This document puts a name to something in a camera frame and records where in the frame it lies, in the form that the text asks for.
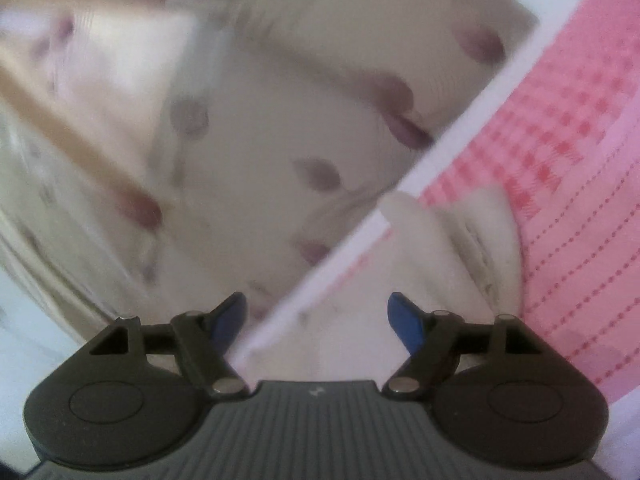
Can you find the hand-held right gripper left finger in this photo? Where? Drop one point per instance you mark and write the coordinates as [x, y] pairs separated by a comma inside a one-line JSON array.
[[226, 321]]

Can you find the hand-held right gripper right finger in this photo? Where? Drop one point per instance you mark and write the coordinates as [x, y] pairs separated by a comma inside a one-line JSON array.
[[406, 321]]

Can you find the beige long-sleeve shirt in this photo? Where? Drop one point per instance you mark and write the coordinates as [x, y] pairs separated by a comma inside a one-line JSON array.
[[440, 280]]

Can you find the beige patterned curtain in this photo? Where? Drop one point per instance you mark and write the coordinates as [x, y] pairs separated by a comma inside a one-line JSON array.
[[275, 110]]

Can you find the pink checked bed sheet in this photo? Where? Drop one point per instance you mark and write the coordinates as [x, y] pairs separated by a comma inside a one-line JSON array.
[[565, 160]]

